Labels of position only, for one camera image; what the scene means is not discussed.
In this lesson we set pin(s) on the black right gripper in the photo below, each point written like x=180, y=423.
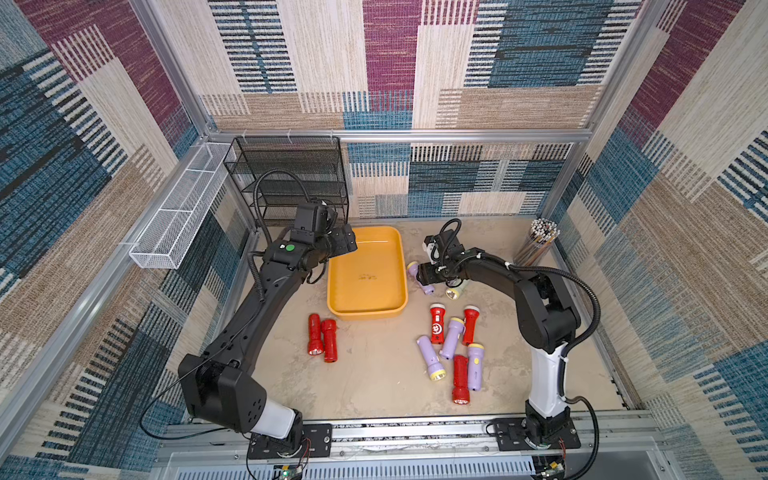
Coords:
x=429, y=270

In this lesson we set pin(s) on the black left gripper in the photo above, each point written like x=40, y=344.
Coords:
x=345, y=238

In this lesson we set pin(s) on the mint green flashlight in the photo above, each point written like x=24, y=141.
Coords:
x=454, y=292

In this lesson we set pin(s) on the yellow plastic storage tray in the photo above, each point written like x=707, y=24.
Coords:
x=369, y=283

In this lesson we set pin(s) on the red flashlight two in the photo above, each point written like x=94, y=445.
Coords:
x=329, y=333

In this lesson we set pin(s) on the red flashlight one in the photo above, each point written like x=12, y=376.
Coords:
x=315, y=344

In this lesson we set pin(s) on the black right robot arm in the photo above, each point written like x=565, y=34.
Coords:
x=547, y=317

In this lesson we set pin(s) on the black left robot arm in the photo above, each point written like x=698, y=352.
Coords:
x=217, y=386

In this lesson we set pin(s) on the red flashlight white logo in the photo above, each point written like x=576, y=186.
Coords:
x=437, y=312

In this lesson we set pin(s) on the red flashlight upper right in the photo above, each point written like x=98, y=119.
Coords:
x=471, y=315

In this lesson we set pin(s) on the black mesh shelf rack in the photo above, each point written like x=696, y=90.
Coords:
x=275, y=174

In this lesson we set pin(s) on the purple flashlight centre cluster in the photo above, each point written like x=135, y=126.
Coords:
x=455, y=330

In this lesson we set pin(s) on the clear cup of pencils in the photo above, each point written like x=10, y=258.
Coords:
x=539, y=239

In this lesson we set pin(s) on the red flashlight bottom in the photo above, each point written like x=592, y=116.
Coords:
x=460, y=392

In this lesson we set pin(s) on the white wire wall basket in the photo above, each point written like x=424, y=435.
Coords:
x=167, y=238

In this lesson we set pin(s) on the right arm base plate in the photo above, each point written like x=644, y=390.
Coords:
x=533, y=433

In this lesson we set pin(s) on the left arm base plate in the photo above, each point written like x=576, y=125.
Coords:
x=312, y=440

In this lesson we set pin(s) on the aluminium front rail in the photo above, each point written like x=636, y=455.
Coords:
x=630, y=444

